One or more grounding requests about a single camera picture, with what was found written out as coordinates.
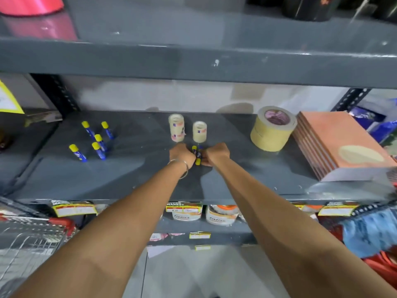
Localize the person's right hand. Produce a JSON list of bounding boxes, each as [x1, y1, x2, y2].
[[201, 142, 231, 167]]

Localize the person's left hand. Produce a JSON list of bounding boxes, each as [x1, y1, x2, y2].
[[169, 143, 197, 168]]

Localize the person's right forearm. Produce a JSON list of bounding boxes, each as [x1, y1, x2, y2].
[[212, 156, 397, 298]]

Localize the person's left forearm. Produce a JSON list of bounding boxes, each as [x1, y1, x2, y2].
[[11, 159, 190, 298]]

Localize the silver wrist bangle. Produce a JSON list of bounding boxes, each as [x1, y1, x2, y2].
[[167, 158, 190, 180]]

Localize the yellow white shelf price label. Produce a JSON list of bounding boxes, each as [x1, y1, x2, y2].
[[318, 202, 360, 217], [51, 200, 97, 218], [166, 202, 203, 213]]

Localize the white tub with orange print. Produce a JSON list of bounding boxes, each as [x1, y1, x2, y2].
[[206, 205, 241, 227], [172, 211, 202, 222]]

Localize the beige masking tape roll stack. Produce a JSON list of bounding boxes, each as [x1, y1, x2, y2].
[[250, 106, 298, 152]]

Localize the grey metal shelving rack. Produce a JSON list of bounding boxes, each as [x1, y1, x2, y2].
[[0, 0, 397, 247]]

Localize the stack of orange notebooks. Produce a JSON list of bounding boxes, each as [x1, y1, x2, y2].
[[292, 111, 397, 182]]

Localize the brown cardboard piece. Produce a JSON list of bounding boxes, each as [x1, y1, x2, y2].
[[24, 110, 63, 128]]

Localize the blue plastic packets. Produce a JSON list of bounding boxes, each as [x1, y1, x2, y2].
[[349, 99, 397, 144]]

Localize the light blue plastic bag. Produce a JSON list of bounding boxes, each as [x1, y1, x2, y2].
[[341, 207, 397, 258]]

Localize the black glossy container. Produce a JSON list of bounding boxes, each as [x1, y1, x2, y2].
[[282, 0, 345, 22], [372, 0, 397, 21]]

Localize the yellow paper sign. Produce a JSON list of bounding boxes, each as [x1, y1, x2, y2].
[[0, 79, 25, 115]]

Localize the red plastic item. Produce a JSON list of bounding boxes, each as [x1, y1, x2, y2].
[[362, 251, 397, 290]]

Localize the red ribbon roll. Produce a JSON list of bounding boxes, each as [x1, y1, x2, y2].
[[0, 0, 65, 17]]

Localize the wire shopping cart red handle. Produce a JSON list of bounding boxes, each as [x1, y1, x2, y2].
[[0, 197, 79, 298]]

